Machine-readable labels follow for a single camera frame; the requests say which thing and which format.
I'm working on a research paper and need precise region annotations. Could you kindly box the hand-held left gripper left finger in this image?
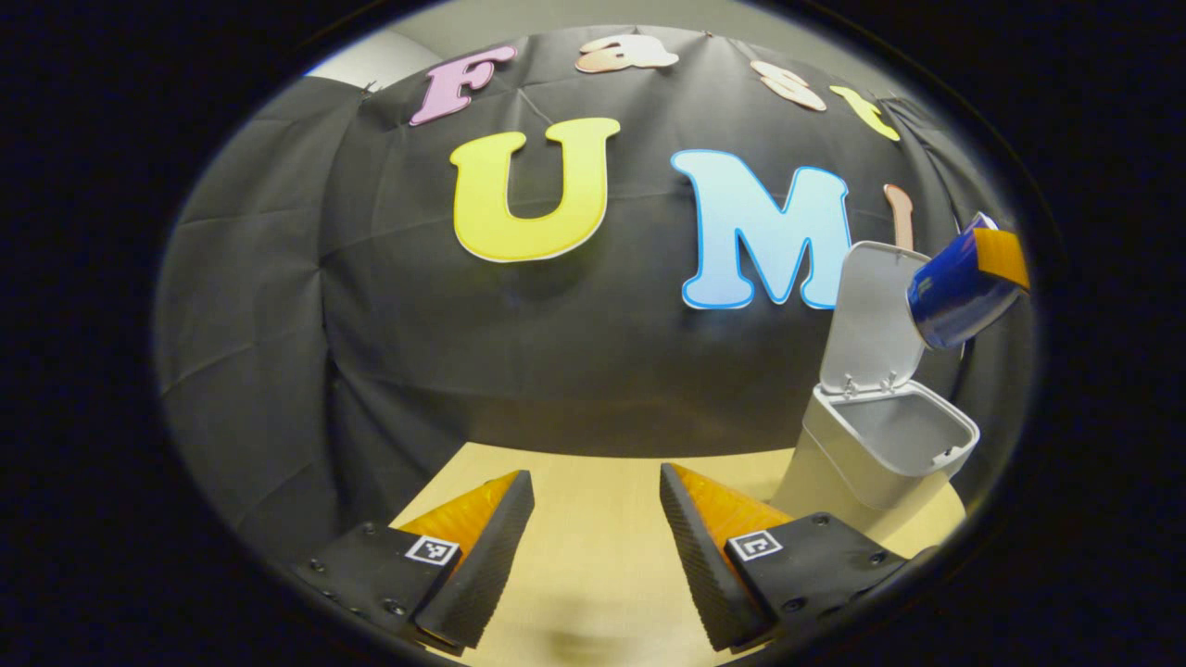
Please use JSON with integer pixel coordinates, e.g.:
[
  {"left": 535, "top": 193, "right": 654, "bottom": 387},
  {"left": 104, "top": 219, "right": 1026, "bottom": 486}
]
[{"left": 292, "top": 469, "right": 537, "bottom": 655}]

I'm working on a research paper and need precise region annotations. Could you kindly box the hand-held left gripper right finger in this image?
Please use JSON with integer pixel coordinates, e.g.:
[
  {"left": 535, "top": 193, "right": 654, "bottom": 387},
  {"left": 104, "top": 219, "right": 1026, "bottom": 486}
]
[{"left": 658, "top": 462, "right": 915, "bottom": 653}]

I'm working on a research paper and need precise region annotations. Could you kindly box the blue and silver pop can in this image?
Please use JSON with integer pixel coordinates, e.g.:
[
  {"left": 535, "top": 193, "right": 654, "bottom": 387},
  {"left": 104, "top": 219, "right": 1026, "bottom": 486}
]
[{"left": 905, "top": 212, "right": 1026, "bottom": 352}]

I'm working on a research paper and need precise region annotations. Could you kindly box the white desktop garbage bin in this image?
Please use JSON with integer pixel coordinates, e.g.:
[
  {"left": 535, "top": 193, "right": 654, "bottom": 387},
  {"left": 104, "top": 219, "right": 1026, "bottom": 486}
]
[{"left": 771, "top": 240, "right": 982, "bottom": 547}]

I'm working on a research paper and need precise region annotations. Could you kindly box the wooden desktop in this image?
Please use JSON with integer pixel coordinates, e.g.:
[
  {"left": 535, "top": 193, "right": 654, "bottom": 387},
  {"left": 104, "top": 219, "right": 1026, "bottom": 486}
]
[{"left": 389, "top": 442, "right": 969, "bottom": 667}]

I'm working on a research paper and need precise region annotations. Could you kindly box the black backdrop cloth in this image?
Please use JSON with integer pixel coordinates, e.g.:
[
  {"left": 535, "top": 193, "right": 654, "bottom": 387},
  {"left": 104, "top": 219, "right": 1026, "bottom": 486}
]
[{"left": 153, "top": 26, "right": 1039, "bottom": 561}]

